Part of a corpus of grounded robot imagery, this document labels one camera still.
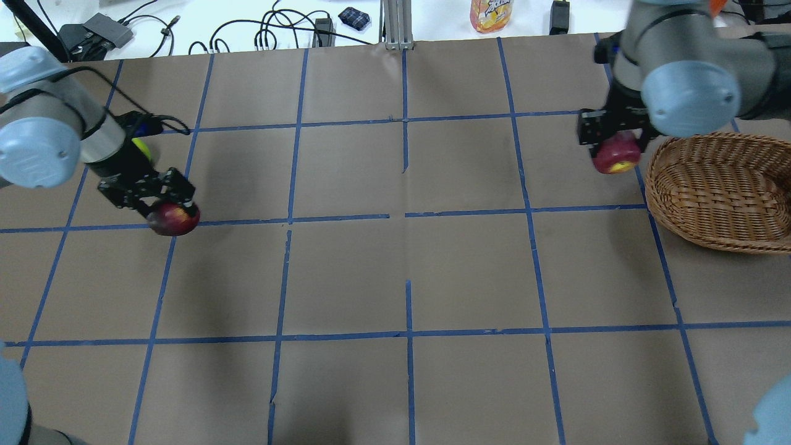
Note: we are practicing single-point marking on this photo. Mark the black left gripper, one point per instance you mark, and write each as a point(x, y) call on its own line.
point(121, 167)

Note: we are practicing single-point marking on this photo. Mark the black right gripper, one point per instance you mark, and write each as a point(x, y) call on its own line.
point(625, 121)

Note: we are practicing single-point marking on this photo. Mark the dark red apple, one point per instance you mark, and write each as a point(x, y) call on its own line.
point(168, 219)

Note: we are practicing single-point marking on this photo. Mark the red apple yellow base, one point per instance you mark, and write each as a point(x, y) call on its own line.
point(617, 154)

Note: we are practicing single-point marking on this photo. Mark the green apple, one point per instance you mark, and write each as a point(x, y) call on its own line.
point(144, 149)

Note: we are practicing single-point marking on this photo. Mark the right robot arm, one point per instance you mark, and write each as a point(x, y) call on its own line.
point(673, 74)

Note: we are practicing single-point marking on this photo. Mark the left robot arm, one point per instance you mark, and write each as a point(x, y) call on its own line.
point(50, 123)

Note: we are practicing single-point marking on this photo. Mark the wicker basket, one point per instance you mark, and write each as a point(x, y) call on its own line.
point(725, 191)

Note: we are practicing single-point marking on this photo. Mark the black power adapter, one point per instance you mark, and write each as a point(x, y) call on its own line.
point(559, 18)

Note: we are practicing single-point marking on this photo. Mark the orange juice bottle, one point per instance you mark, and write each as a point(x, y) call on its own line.
point(490, 16)

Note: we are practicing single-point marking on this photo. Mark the grey box device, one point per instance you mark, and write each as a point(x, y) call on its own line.
point(94, 39)

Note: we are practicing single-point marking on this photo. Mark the black power brick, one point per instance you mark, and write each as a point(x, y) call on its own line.
point(323, 36)

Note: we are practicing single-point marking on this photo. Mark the dark checkered pouch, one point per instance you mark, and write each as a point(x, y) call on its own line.
point(354, 18)

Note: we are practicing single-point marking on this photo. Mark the aluminium frame post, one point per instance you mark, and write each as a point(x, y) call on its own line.
point(396, 25)

